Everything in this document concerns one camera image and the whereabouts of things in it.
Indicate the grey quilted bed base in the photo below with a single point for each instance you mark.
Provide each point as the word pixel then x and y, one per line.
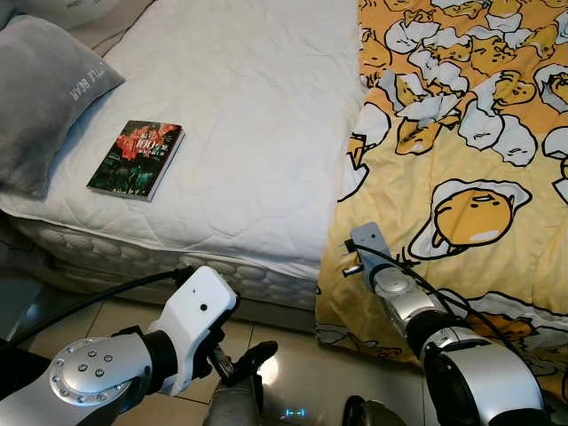
pixel 257 282

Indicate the dark red cover book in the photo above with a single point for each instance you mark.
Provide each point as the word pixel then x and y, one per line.
pixel 133 160

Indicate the grey bear pillow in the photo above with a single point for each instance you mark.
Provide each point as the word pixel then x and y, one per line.
pixel 44 98

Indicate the yellow egg cartoon blanket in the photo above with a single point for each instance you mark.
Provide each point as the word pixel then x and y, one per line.
pixel 479 133

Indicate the grey left robot leg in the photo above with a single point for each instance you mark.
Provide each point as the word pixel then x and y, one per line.
pixel 235 408

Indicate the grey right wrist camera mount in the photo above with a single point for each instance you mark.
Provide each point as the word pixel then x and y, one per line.
pixel 371 244

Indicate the grey robot leg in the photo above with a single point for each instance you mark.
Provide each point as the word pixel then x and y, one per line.
pixel 235 408
pixel 368 415

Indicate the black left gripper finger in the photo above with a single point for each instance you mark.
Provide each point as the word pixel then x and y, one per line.
pixel 253 359

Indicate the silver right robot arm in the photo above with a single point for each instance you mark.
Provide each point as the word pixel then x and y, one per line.
pixel 479 373

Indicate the grey right robot leg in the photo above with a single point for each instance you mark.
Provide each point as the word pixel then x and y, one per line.
pixel 368 415

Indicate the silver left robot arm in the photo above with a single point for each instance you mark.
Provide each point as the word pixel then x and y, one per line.
pixel 89 377

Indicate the white quilted mattress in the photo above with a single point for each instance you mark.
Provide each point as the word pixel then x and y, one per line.
pixel 248 115

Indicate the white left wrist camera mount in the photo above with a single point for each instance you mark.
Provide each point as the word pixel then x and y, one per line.
pixel 200 311

